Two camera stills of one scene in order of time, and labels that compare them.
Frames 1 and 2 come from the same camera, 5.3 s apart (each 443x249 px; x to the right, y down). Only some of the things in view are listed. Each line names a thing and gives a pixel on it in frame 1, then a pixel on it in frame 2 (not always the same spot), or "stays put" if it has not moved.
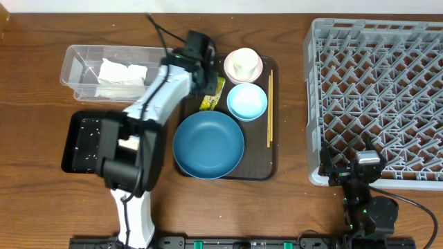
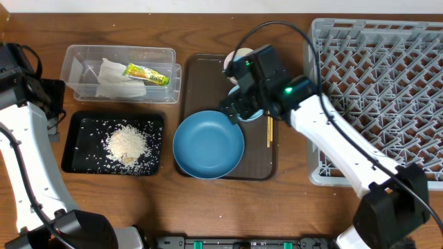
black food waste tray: [82, 148] stays put
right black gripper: [346, 173] to [240, 104]
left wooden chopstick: [268, 116] stays put
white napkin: [115, 80] stays put
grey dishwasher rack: [379, 80] stays put
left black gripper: [211, 88] to [52, 88]
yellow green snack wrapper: [210, 102] to [133, 70]
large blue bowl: [208, 144] stays put
